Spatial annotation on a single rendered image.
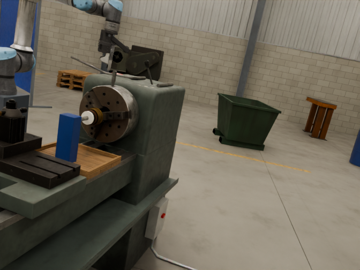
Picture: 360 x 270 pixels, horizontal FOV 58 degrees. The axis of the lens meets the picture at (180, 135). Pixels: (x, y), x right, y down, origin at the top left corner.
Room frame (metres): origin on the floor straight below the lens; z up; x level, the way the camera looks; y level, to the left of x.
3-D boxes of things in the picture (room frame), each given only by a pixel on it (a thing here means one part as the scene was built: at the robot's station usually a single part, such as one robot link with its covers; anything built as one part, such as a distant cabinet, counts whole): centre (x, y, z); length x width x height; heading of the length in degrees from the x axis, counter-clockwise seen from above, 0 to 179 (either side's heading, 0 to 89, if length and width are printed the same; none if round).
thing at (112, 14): (1.76, 0.46, 1.62); 0.09 x 0.08 x 0.11; 83
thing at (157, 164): (2.17, 0.33, 0.43); 0.60 x 0.48 x 0.86; 164
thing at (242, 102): (6.54, -1.18, 0.43); 1.34 x 0.94 x 0.85; 8
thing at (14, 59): (1.70, 0.98, 1.27); 0.13 x 0.12 x 0.14; 173
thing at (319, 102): (9.68, -3.86, 0.50); 1.61 x 0.44 x 1.00; 176
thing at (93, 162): (1.52, 0.49, 0.89); 0.36 x 0.30 x 0.04; 74
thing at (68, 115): (1.46, 0.51, 1.00); 0.08 x 0.06 x 0.23; 74
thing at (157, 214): (2.11, -0.12, 0.22); 0.42 x 0.18 x 0.44; 74
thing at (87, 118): (1.54, 0.49, 1.08); 0.13 x 0.07 x 0.07; 164
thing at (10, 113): (1.22, 0.66, 1.14); 0.08 x 0.08 x 0.03
